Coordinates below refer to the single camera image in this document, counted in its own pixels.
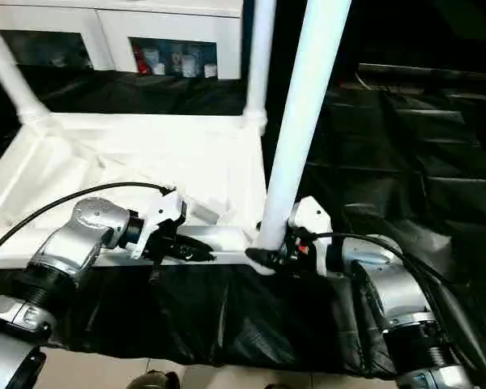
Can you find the white plastic table top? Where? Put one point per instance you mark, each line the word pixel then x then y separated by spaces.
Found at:
pixel 125 154

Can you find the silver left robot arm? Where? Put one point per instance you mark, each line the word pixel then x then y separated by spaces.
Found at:
pixel 85 231

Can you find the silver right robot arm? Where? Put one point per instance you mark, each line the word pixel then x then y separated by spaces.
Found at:
pixel 389 275

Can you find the black mat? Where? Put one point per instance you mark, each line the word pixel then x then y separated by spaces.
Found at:
pixel 247 316

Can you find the small white jar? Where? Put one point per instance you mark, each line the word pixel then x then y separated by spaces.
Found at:
pixel 159 69
pixel 189 67
pixel 210 71

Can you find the red bottle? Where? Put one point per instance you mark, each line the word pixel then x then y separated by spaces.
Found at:
pixel 139 61

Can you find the white cabinet with glass doors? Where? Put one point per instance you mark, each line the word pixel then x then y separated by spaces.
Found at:
pixel 125 28

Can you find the black flat board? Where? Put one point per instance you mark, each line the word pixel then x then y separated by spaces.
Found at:
pixel 429 71

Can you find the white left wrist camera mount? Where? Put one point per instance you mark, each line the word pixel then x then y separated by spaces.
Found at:
pixel 164 215

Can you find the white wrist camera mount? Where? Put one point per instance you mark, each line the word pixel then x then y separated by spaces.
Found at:
pixel 164 215
pixel 312 219

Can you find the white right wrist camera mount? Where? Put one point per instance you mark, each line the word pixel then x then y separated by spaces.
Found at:
pixel 312 219

